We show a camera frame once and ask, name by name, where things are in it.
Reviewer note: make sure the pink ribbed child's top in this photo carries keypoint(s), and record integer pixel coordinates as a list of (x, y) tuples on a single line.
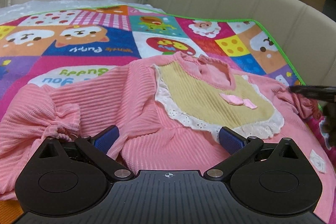
[(169, 110)]

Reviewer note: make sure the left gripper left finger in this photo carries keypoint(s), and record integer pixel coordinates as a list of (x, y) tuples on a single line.
[(96, 148)]

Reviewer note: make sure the colourful cartoon play mat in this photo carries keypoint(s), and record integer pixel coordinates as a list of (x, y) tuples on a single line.
[(62, 47)]

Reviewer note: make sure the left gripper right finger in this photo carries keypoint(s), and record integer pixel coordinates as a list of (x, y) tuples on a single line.
[(240, 149)]

